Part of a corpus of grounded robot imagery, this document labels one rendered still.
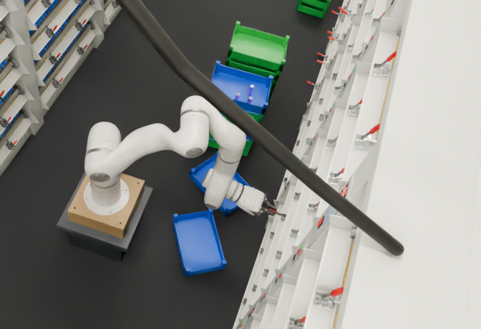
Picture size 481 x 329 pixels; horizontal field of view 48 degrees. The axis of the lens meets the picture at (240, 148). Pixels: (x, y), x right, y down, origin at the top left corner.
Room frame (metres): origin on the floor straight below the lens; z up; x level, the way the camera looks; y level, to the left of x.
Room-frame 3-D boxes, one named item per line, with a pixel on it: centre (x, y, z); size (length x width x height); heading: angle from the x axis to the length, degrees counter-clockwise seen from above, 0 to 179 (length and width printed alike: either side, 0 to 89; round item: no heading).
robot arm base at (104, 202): (0.99, 0.47, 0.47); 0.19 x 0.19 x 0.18
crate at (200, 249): (1.10, 0.03, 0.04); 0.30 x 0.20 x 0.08; 33
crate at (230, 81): (1.79, 0.11, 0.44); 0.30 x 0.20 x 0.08; 97
